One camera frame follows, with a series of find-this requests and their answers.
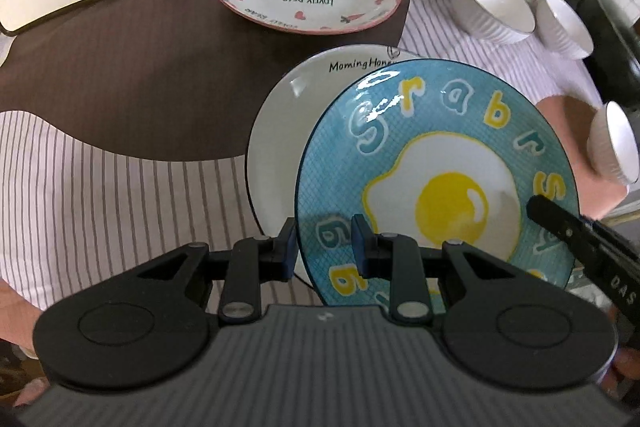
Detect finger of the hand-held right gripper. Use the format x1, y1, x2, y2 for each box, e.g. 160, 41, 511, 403
526, 194, 609, 266

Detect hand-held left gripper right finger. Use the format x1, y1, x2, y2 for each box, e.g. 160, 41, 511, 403
351, 214, 507, 326

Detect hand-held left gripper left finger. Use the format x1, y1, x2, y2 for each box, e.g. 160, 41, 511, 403
135, 217, 301, 326

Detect plain white plate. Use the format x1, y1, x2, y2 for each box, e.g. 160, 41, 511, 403
245, 44, 426, 258

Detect blue fried egg plate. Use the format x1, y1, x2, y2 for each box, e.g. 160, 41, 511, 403
294, 59, 581, 308

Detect striped tablecloth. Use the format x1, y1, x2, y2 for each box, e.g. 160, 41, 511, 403
0, 0, 632, 325

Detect black frying pan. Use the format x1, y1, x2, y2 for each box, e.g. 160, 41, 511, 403
560, 0, 640, 108

